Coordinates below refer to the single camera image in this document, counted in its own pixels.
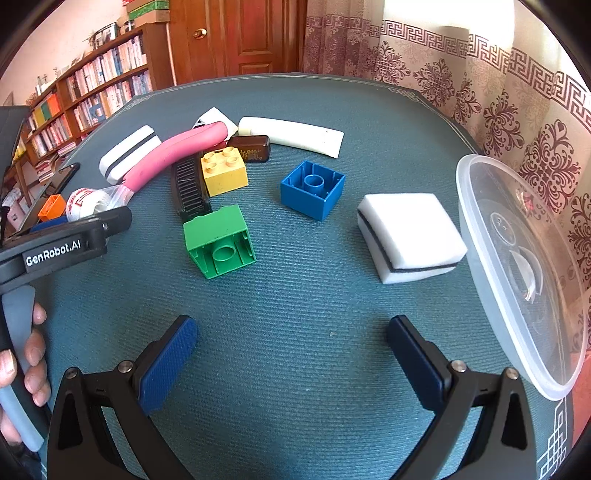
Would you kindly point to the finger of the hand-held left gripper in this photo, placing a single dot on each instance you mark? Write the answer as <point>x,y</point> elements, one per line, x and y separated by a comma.
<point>117,219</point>

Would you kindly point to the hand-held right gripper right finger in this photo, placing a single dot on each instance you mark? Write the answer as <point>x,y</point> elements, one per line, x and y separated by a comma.
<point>415,364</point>

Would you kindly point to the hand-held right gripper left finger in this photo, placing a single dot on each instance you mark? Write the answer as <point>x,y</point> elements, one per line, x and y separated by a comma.
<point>166,364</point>

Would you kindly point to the tape roll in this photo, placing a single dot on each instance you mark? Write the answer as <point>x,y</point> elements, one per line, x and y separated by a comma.
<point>85,201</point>

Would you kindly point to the orange toy brick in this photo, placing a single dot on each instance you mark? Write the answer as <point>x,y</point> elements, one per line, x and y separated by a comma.
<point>48,210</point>

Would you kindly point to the pink foam tube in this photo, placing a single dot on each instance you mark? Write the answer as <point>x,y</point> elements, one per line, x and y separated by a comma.
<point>161,157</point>

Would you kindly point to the yellow toy brick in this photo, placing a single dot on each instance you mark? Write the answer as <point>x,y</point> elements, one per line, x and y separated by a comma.
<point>226,177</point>

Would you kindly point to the clear plastic container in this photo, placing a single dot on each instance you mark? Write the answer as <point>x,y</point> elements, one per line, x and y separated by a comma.
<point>508,240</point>

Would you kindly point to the white squeeze tube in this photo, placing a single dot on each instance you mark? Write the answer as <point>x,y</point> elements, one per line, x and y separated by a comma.
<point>295,134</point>

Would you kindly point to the teal covered desktop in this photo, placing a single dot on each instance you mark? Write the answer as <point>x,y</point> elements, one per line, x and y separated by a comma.
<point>300,286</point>

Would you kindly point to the person's left hand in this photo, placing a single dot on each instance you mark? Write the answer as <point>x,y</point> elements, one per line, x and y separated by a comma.
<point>38,369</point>

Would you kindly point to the black smartphone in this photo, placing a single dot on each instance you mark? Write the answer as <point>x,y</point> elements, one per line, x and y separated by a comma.
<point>55,182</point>

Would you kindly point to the black comb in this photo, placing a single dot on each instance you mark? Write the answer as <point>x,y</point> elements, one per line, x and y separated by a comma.
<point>187,189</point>

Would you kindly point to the green toy brick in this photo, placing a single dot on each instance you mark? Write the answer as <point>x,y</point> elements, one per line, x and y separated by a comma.
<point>207,230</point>

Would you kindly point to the dark flat panel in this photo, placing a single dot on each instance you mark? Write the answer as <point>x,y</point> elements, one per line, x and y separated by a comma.
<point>11,134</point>

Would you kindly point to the rows of books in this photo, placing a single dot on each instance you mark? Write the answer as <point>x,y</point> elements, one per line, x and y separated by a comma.
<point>106,76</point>

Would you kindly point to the small dark brown box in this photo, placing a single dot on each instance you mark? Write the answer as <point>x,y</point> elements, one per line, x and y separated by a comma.
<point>251,147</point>

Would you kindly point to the wooden bookshelf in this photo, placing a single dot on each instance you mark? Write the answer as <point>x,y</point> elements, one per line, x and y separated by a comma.
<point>159,55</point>

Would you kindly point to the blue toy brick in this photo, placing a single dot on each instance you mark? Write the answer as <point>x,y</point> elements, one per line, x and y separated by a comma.
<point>300,198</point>

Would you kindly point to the brass door knob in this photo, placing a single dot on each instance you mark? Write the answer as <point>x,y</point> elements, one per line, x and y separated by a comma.
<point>200,33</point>

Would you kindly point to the brown cardboard box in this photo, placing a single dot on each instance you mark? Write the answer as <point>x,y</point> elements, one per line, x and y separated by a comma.
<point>152,17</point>

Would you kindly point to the green box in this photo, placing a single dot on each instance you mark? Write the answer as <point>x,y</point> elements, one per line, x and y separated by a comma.
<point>147,8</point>

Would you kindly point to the wooden door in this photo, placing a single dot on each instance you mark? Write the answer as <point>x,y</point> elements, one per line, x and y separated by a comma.
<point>258,37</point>

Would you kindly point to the patterned cream curtain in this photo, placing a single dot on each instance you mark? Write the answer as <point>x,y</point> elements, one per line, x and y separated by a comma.
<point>415,69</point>

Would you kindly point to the picture frame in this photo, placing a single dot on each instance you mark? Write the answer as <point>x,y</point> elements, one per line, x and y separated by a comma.
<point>106,33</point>

